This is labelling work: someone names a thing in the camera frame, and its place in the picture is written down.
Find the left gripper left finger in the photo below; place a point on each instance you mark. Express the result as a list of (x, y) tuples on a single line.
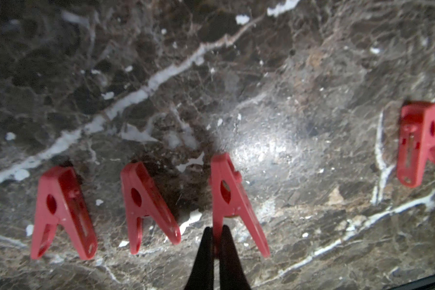
[(202, 275)]

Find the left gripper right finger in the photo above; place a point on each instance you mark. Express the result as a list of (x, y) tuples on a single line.
[(231, 274)]

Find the red clothespin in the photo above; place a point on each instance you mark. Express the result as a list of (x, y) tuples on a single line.
[(142, 199), (229, 199), (60, 202), (416, 142)]

